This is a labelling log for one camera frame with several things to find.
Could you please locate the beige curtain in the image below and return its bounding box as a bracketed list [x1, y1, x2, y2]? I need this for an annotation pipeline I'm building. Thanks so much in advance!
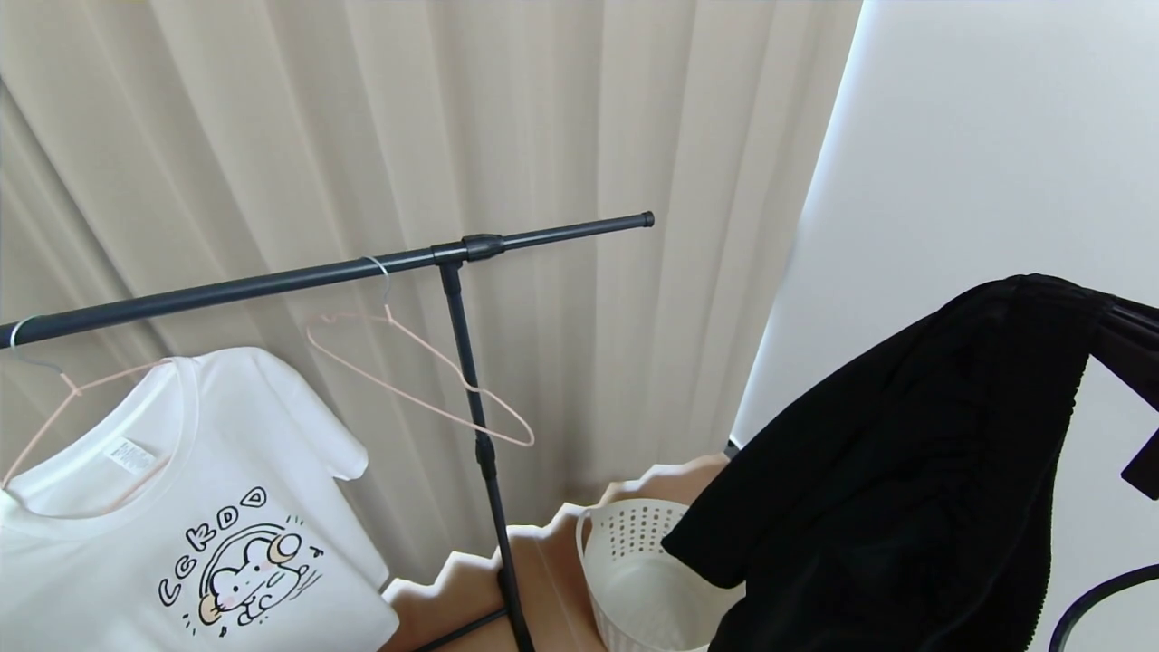
[0, 0, 861, 590]

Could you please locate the white laundry basket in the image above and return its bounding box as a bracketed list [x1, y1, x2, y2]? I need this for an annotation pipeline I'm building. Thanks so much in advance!
[576, 498, 748, 652]

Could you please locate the white garment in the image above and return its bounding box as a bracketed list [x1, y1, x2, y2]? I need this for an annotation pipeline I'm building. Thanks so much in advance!
[0, 347, 400, 652]

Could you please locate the pink clothes hanger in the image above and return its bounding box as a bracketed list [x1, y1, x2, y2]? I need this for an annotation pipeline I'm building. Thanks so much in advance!
[305, 256, 535, 448]
[0, 317, 177, 513]

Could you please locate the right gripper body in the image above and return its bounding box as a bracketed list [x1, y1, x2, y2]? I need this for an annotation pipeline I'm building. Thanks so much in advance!
[1120, 426, 1159, 501]

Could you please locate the black garment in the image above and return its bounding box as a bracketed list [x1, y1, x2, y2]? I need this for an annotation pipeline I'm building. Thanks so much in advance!
[661, 274, 1119, 652]

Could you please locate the black clothes rack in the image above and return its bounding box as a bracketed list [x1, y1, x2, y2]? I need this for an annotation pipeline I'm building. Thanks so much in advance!
[0, 211, 655, 652]

